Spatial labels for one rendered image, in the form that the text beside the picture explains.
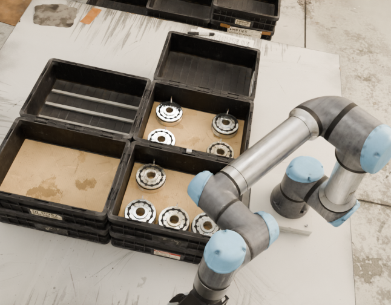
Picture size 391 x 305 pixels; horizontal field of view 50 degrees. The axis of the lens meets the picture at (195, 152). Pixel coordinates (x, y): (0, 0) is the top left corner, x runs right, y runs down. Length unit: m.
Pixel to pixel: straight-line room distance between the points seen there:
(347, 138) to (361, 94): 2.23
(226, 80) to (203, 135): 0.32
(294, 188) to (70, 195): 0.76
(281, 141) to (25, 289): 0.94
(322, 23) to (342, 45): 0.27
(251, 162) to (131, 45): 1.27
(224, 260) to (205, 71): 1.16
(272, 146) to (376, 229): 1.73
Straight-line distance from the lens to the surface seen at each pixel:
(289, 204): 1.56
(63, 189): 1.48
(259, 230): 0.90
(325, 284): 1.60
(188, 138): 1.59
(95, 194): 1.46
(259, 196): 1.63
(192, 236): 1.28
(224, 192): 0.93
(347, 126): 1.08
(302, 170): 1.45
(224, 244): 0.82
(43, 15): 2.30
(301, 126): 1.06
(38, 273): 1.51
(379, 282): 2.54
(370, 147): 1.07
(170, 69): 1.83
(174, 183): 1.48
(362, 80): 3.41
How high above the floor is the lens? 2.10
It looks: 54 degrees down
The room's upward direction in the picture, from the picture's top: 12 degrees clockwise
